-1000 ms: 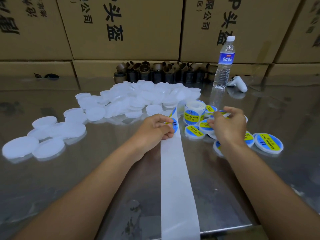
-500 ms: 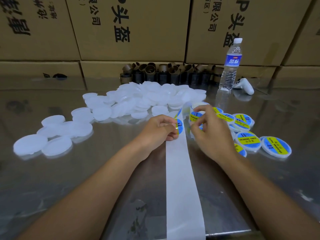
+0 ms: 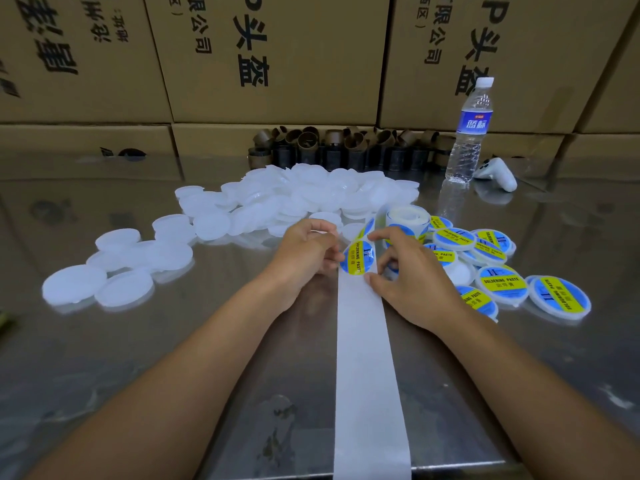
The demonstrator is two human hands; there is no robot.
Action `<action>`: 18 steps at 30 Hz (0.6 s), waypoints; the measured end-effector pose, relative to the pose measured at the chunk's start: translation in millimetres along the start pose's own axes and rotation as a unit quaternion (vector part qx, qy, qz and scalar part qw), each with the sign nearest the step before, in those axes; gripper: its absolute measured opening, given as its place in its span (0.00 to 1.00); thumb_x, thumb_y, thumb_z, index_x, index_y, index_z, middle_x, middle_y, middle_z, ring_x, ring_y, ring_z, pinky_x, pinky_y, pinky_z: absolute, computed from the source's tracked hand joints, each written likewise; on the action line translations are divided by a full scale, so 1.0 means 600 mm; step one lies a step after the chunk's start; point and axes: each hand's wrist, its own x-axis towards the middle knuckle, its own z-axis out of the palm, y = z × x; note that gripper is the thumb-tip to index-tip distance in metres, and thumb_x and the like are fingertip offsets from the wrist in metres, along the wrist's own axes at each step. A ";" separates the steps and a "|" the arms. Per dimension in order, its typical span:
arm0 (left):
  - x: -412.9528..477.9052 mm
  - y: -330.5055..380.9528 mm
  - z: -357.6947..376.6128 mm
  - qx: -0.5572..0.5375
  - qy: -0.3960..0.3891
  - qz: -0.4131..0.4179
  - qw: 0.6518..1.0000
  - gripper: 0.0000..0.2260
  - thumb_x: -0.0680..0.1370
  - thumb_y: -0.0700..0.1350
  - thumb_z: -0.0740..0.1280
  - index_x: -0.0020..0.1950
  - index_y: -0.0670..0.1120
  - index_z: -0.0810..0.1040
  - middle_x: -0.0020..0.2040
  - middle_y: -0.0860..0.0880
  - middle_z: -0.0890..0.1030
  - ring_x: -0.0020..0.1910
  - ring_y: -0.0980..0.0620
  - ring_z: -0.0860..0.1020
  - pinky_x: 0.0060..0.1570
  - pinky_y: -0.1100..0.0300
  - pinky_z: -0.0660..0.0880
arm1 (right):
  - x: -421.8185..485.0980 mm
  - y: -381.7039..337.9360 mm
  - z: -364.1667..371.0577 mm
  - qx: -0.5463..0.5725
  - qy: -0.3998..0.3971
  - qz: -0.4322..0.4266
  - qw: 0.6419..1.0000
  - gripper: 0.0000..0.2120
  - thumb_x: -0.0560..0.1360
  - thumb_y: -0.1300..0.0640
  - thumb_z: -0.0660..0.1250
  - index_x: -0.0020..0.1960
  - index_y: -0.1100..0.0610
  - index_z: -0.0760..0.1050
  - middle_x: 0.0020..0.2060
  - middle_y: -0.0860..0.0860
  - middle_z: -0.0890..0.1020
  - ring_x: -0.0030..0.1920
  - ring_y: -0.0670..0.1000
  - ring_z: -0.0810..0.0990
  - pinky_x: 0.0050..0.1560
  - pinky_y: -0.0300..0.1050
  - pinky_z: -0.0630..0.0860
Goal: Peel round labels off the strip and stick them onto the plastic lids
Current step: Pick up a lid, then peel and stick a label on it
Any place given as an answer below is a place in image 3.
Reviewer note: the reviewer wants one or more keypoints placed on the person's right hand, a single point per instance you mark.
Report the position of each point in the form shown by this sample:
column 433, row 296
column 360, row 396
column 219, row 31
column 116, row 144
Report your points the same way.
column 420, row 290

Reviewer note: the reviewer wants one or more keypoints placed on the row of dark cardboard tubes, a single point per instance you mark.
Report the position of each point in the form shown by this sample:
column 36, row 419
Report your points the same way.
column 320, row 150

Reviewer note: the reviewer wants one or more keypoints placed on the sticker roll with backing strip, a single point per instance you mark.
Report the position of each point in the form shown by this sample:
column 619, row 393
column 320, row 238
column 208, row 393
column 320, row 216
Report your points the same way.
column 372, row 395

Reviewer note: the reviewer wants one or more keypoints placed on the stack of brown cardboard boxes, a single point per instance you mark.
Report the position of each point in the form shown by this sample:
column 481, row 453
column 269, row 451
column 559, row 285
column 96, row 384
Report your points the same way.
column 280, row 60

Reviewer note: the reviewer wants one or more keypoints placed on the white handheld controller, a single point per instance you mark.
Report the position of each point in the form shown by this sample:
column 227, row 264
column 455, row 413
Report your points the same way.
column 497, row 175

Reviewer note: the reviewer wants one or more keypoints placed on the person's left hand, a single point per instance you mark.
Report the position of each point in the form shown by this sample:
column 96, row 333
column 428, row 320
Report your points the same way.
column 300, row 260

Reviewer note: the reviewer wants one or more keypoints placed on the clear plastic water bottle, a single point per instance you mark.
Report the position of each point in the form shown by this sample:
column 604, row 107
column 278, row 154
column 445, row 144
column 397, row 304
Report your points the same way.
column 468, row 133

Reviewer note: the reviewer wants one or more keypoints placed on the person's right forearm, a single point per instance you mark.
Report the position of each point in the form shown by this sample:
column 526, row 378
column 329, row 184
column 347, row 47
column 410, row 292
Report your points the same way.
column 545, row 410

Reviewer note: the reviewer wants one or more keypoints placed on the person's left forearm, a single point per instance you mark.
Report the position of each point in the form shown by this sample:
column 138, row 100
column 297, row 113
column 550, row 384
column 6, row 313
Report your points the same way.
column 155, row 405

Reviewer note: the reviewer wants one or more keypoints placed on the pile of white plastic lids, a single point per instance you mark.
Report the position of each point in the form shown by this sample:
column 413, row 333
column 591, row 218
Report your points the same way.
column 270, row 195

